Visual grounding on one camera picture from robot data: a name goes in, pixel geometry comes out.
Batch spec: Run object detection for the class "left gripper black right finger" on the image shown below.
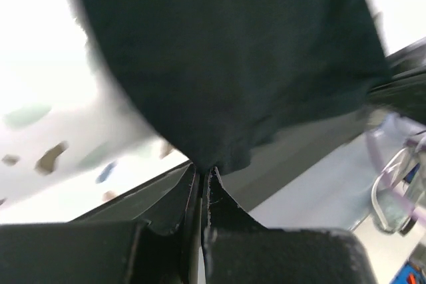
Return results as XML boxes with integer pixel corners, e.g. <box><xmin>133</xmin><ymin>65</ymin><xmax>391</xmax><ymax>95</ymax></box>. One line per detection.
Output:
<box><xmin>201</xmin><ymin>168</ymin><xmax>376</xmax><ymax>283</ymax></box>

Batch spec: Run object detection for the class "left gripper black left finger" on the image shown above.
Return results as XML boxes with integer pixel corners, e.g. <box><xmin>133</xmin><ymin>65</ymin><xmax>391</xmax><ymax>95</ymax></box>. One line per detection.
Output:
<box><xmin>1</xmin><ymin>165</ymin><xmax>200</xmax><ymax>283</ymax></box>

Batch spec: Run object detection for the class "black t shirt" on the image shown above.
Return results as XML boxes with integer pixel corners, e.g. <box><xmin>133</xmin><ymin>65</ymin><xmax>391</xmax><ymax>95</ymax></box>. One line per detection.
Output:
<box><xmin>71</xmin><ymin>0</ymin><xmax>391</xmax><ymax>174</ymax></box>

